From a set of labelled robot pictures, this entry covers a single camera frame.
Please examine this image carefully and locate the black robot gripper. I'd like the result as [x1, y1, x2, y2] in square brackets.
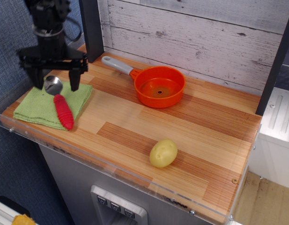
[16, 29, 88, 91]

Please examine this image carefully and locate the red handled ice cream scoop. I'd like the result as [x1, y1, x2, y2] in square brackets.
[44, 75, 74, 130]

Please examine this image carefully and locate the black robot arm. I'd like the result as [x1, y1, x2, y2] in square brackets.
[16, 0, 88, 91]

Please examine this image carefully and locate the green folded towel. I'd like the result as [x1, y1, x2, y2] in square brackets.
[13, 82, 92, 130]

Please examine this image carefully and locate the clear acrylic table guard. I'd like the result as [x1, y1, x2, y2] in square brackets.
[0, 32, 262, 225]

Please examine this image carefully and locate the grey toy fridge cabinet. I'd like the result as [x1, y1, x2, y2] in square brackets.
[40, 146, 208, 225]

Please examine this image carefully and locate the yellow toy potato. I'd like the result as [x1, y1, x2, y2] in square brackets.
[149, 139, 178, 168]

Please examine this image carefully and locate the silver dispenser button panel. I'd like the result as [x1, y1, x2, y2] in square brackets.
[90, 185, 148, 225]

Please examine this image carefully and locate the yellow object at corner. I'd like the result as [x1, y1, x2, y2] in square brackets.
[11, 214, 36, 225]

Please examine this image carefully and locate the white toy sink unit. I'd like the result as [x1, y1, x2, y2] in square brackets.
[248, 88, 289, 188]

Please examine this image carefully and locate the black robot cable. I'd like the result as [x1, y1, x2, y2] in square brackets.
[63, 16, 82, 43]

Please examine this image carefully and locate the dark grey left post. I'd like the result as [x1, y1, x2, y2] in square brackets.
[79, 0, 104, 63]

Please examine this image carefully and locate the dark grey post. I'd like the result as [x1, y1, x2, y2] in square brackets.
[79, 0, 104, 63]
[255, 19, 289, 116]

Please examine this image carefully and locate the orange pot with grey handle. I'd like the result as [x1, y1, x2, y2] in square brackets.
[102, 56, 186, 108]

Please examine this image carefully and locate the dark grey right post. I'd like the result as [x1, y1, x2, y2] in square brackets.
[255, 19, 289, 116]

